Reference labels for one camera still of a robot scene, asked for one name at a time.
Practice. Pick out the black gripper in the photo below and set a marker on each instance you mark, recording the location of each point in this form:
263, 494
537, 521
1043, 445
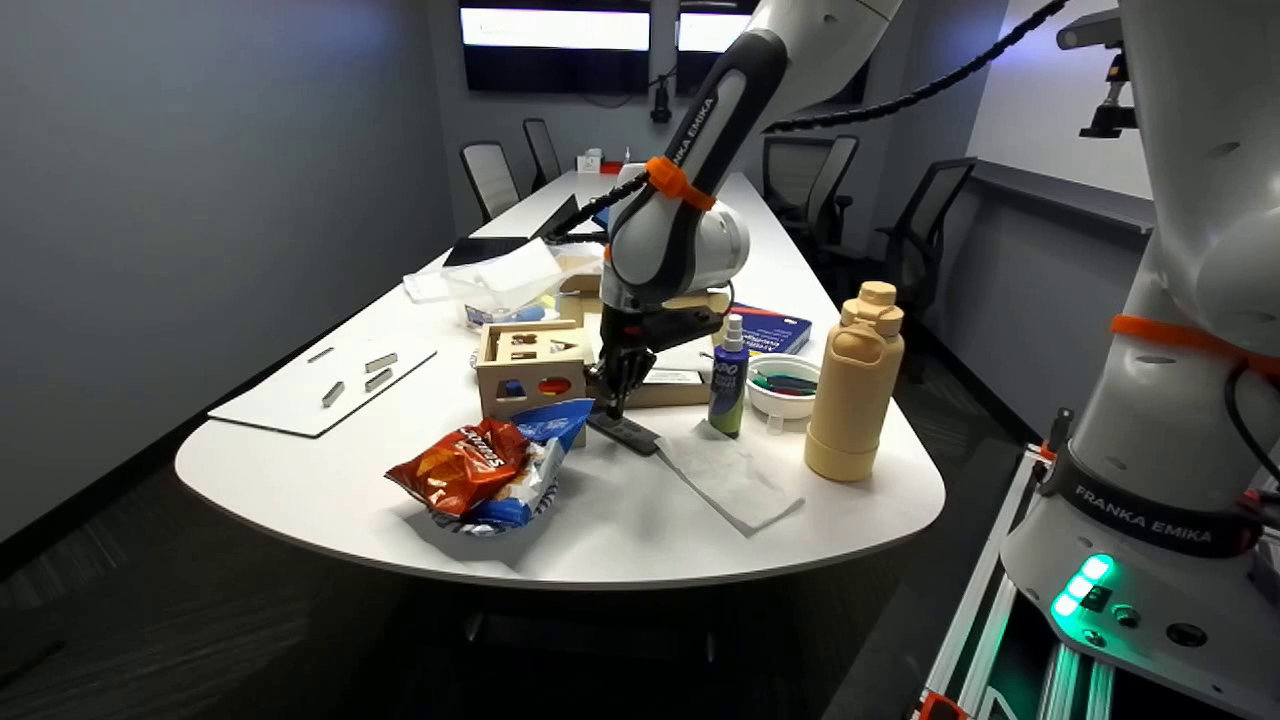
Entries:
632, 333

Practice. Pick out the grey remote control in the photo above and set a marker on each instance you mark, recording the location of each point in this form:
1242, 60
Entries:
625, 430

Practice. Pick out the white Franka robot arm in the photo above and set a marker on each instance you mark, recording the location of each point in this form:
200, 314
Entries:
1203, 200

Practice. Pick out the blue chips bag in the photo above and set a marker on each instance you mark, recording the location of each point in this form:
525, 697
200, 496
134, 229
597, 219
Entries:
553, 445

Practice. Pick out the wooden shape sorter box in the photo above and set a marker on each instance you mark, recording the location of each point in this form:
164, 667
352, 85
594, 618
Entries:
525, 360

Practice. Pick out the clear plastic storage container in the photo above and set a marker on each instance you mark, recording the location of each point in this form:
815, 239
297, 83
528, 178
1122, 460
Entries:
513, 285

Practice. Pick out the white round bowl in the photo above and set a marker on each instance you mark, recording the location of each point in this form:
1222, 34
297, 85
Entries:
785, 393

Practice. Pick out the blue Artificial Intelligence book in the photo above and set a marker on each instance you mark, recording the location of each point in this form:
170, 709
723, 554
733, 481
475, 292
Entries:
777, 330

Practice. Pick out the red Doritos chips bag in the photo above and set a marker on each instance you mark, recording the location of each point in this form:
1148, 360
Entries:
461, 475

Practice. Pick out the black laptop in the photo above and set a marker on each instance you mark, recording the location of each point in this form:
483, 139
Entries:
485, 249

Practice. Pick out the tan insulated water bottle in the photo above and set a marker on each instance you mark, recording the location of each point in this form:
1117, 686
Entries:
852, 384

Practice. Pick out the black office chair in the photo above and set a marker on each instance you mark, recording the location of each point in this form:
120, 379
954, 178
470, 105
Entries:
491, 178
543, 151
926, 240
818, 186

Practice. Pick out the white sheet with rulers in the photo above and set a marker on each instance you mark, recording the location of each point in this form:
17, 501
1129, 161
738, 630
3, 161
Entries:
322, 393

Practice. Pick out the wall mounted screen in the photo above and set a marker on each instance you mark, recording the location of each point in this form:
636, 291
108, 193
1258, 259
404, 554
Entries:
585, 43

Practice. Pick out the robot mounting cart frame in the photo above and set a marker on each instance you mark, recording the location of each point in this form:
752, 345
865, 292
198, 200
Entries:
984, 641

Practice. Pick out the black camera on stand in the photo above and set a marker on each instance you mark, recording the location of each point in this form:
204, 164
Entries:
1107, 64

